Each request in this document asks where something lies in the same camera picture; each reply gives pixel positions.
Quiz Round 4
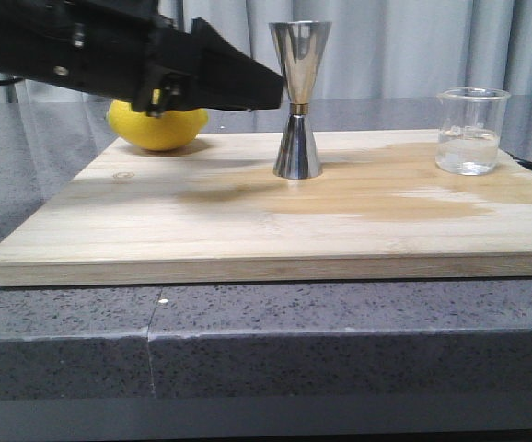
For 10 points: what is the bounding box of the grey curtain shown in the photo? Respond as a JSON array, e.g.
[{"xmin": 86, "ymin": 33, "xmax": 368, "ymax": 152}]
[{"xmin": 0, "ymin": 0, "xmax": 532, "ymax": 105}]

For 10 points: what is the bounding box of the light wooden cutting board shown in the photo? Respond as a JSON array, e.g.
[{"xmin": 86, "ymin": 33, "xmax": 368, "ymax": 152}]
[{"xmin": 0, "ymin": 130, "xmax": 532, "ymax": 286}]

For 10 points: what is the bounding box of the yellow lemon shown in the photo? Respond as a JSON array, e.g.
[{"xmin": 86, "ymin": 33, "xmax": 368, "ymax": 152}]
[{"xmin": 106, "ymin": 100, "xmax": 209, "ymax": 152}]

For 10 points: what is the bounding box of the clear glass beaker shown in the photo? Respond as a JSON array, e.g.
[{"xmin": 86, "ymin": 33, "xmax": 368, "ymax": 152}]
[{"xmin": 435, "ymin": 87, "xmax": 511, "ymax": 176}]

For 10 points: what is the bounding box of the steel double jigger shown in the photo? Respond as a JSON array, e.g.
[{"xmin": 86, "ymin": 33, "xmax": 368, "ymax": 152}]
[{"xmin": 269, "ymin": 20, "xmax": 332, "ymax": 180}]

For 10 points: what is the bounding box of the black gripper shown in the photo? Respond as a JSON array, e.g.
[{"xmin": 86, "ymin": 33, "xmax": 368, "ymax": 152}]
[{"xmin": 0, "ymin": 1, "xmax": 202, "ymax": 115}]

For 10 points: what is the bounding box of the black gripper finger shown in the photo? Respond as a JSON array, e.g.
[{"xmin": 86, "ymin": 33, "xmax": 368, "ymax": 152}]
[{"xmin": 187, "ymin": 17, "xmax": 284, "ymax": 111}]

